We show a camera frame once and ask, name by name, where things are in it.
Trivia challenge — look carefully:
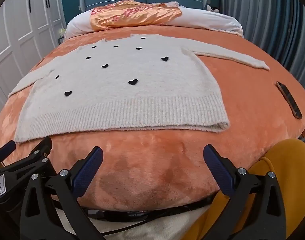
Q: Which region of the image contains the white bedding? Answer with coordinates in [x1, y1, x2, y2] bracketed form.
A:
[64, 1, 243, 42]

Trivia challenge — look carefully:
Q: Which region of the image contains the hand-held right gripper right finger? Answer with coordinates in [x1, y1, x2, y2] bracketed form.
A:
[203, 144, 293, 240]

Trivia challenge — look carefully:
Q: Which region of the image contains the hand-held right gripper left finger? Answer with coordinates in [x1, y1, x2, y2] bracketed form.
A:
[20, 146, 110, 240]

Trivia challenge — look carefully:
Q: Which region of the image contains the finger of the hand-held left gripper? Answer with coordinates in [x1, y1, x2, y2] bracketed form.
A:
[0, 140, 17, 164]
[19, 137, 55, 180]

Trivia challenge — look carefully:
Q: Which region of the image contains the beige sweater with black hearts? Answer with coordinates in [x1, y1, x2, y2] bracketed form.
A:
[8, 33, 270, 144]

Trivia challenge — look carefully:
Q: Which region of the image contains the white wardrobe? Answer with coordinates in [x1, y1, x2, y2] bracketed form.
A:
[0, 0, 67, 100]

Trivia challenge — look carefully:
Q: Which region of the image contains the smartphone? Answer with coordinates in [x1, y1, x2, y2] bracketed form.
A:
[276, 81, 303, 119]

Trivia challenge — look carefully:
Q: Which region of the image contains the orange floral satin pillow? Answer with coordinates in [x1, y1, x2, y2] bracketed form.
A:
[89, 0, 182, 32]

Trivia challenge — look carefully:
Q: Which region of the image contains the grey blue curtain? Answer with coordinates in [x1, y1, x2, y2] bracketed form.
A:
[220, 0, 305, 93]

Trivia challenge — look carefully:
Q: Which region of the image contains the orange plush blanket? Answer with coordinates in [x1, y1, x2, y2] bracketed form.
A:
[0, 25, 305, 210]

